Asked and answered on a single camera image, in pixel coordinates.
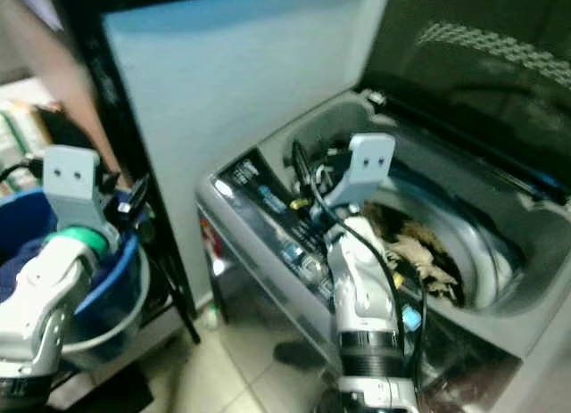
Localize dark blue garment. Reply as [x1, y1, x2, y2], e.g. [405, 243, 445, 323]
[0, 192, 59, 302]

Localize brown patterned clothes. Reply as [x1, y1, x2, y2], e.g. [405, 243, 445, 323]
[373, 203, 467, 307]

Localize grey top-load washing machine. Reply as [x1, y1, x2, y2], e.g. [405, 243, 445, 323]
[196, 87, 571, 413]

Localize blue plastic laundry basin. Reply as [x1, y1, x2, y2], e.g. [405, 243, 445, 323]
[0, 188, 153, 371]

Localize green-striped white box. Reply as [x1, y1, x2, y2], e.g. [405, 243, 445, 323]
[0, 101, 56, 196]

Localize dark glass washer lid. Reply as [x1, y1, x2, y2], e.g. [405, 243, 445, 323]
[357, 0, 571, 204]

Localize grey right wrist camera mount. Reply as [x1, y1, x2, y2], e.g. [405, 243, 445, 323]
[328, 132, 398, 209]

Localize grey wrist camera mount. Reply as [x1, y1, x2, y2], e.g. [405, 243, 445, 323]
[44, 145, 101, 232]
[328, 132, 398, 209]

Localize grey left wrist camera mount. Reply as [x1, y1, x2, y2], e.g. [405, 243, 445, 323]
[44, 145, 101, 232]

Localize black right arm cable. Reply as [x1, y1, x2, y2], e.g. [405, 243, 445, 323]
[290, 141, 427, 378]

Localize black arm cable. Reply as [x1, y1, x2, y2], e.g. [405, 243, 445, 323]
[0, 156, 47, 184]
[290, 141, 427, 378]

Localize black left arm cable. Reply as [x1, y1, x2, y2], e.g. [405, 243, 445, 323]
[0, 156, 47, 184]

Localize black metal frame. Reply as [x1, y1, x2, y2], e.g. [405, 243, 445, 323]
[49, 0, 203, 344]

